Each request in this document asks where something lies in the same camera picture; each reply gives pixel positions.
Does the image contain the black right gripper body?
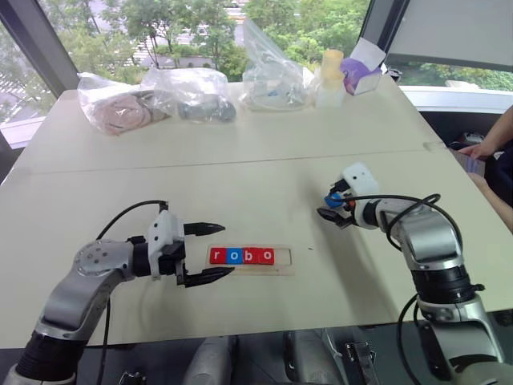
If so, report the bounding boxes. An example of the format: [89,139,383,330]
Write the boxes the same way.
[340,192,358,227]

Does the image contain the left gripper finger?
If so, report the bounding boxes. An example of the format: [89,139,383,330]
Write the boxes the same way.
[184,266,236,290]
[184,221,227,237]

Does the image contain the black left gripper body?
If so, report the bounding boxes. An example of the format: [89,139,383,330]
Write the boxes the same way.
[159,223,194,288]

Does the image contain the wooden letter tile tray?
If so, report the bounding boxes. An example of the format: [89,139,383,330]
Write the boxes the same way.
[205,244,297,278]

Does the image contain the grey rounded robot leg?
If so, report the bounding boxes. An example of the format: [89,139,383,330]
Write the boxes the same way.
[283,330,342,385]
[185,336,242,385]

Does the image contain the person's bare hand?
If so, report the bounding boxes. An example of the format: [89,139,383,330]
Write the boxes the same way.
[460,144,495,160]

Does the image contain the yellow-capped bottle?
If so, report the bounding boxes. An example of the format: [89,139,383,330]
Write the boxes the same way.
[313,49,346,109]

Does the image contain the purple tissue box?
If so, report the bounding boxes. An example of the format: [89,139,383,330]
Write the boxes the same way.
[339,36,388,97]

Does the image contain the plastic bag with grey contents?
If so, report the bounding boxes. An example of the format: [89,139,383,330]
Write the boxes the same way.
[140,67,238,125]

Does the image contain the tall clear plastic bag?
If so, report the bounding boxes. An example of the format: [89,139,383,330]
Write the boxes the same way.
[239,17,316,111]

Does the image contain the plastic bag with pink contents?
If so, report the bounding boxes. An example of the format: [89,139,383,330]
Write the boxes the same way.
[76,71,174,137]

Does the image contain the person's bare leg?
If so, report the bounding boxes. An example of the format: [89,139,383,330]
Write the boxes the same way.
[466,172,513,234]

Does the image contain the person's dark clothing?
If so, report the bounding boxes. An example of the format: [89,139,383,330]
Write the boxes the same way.
[482,144,513,202]

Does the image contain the grey roller blind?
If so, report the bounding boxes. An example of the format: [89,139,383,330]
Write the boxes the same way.
[383,0,513,74]

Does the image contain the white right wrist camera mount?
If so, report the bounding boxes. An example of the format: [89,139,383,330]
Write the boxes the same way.
[340,161,380,198]

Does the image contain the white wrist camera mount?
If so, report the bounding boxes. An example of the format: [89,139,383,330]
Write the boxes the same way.
[145,211,186,281]
[340,161,380,198]

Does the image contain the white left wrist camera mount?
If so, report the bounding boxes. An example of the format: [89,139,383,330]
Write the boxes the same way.
[145,211,186,281]

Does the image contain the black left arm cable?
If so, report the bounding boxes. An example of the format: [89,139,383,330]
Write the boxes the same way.
[95,200,171,385]

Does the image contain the dark window frame pillar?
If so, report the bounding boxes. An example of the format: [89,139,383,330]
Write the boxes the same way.
[359,0,410,70]
[0,0,80,96]

